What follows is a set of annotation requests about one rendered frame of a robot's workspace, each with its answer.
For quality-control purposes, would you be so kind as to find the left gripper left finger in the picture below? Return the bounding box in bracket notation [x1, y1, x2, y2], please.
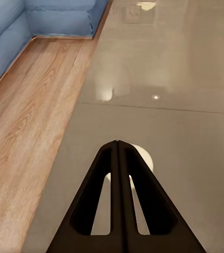
[46, 140, 125, 253]

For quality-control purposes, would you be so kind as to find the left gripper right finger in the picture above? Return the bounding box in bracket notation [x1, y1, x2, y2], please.
[117, 140, 206, 253]

